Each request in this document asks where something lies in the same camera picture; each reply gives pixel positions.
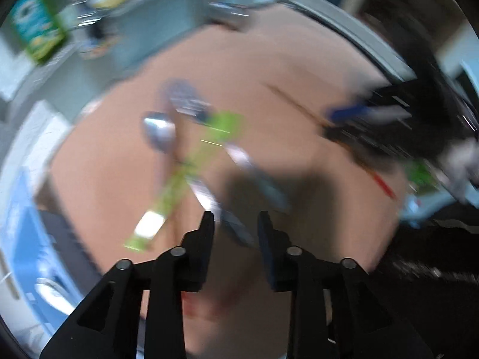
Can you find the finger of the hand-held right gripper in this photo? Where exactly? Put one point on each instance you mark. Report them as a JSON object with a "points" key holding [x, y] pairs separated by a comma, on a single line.
{"points": [[359, 134], [351, 113]]}

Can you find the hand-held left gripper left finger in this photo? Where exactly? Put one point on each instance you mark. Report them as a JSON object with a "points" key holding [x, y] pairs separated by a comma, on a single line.
{"points": [[204, 258]]}

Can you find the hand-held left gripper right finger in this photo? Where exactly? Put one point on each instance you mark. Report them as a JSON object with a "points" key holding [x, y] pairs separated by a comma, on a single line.
{"points": [[266, 258]]}

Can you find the green plastic spoon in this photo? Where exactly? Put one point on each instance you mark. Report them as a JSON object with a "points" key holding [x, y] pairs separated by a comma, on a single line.
{"points": [[179, 179]]}

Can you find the metal spoon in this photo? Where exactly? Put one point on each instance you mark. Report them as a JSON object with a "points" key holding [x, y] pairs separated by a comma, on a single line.
{"points": [[159, 131]]}

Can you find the white ceramic spoon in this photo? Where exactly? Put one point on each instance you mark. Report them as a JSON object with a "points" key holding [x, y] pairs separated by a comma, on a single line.
{"points": [[54, 295]]}

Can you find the metal fork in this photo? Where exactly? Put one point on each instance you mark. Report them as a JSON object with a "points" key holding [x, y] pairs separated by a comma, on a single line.
{"points": [[187, 95]]}

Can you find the blue plastic basket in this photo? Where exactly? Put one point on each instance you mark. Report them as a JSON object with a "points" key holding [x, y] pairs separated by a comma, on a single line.
{"points": [[22, 232]]}

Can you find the person's right hand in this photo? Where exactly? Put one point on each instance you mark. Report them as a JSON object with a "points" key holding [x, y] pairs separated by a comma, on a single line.
{"points": [[464, 164]]}

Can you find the green plastic object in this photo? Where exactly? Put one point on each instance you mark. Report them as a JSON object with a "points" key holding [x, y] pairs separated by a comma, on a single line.
{"points": [[421, 175]]}

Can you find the orange cloth mat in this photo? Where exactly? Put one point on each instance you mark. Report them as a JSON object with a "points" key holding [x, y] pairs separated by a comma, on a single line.
{"points": [[280, 63]]}

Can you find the chrome kitchen faucet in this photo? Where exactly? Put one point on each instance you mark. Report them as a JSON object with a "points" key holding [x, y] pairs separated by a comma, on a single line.
{"points": [[232, 15]]}

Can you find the green dish soap bottle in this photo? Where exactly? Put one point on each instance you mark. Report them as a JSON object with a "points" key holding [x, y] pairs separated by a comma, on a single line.
{"points": [[37, 22]]}

